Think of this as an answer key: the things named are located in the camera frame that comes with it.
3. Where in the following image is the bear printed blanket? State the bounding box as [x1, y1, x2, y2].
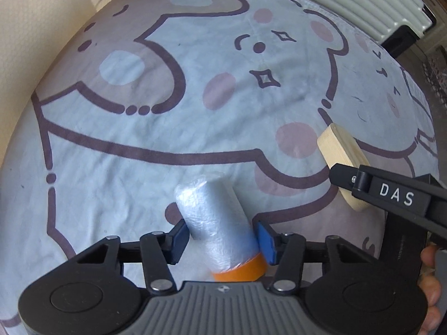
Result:
[0, 0, 439, 335]

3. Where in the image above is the white ribbed suitcase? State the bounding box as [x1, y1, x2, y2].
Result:
[241, 0, 438, 59]

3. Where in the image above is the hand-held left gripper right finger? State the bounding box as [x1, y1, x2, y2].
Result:
[253, 218, 376, 294]

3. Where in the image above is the clear plastic crate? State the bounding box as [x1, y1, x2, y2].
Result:
[422, 47, 447, 103]

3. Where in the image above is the plastic film roll orange end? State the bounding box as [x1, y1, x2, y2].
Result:
[174, 172, 268, 283]

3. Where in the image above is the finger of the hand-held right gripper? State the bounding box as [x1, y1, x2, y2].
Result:
[330, 163, 366, 195]

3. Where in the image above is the oval wooden block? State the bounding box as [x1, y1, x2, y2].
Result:
[317, 124, 374, 212]

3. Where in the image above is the person's right hand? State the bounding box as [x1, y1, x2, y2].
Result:
[418, 245, 442, 335]

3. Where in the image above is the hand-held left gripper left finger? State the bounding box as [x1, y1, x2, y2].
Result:
[75, 218, 191, 295]

